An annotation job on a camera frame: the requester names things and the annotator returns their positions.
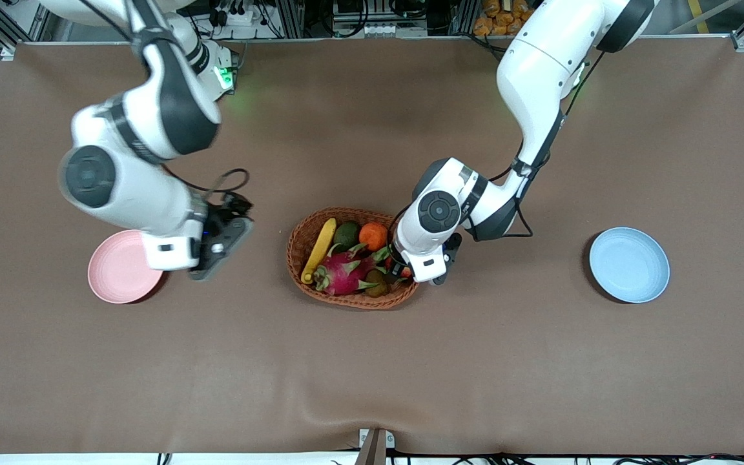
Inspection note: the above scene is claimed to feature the yellow banana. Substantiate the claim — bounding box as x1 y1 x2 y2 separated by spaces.
301 218 338 285

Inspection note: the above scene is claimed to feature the brown kiwi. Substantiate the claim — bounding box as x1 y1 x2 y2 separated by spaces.
364 269 389 298

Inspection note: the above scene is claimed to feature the pink plate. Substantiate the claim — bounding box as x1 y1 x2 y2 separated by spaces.
88 230 166 304

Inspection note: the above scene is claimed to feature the orange fruit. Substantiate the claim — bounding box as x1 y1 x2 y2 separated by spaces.
359 222 389 252

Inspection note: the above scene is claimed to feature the pink dragon fruit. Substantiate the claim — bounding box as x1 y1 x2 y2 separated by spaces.
313 242 405 296

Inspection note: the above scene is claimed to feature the green avocado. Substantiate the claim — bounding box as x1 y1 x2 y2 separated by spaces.
333 222 362 252

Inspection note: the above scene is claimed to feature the woven wicker basket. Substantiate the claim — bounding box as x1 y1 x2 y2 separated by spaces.
286 207 419 310

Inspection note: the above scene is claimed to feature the blue plate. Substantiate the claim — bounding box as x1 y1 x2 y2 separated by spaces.
589 227 670 304

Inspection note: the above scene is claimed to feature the bag of orange snacks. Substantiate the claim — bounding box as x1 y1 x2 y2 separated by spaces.
473 0 535 37

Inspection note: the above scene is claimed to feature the white power strip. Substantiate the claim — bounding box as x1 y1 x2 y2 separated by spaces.
207 0 269 26

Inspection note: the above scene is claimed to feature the grey electronics box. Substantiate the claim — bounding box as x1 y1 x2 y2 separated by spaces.
333 0 429 38

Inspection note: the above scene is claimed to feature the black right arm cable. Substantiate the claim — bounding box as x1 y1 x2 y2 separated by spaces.
78 0 251 196

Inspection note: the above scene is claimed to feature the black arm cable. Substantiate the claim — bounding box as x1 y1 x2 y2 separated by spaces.
466 50 606 240
78 0 251 196

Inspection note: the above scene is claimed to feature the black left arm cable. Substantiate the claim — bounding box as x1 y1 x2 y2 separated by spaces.
466 50 606 240

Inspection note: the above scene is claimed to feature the metal mount bracket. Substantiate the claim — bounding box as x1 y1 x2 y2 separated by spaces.
354 428 396 465

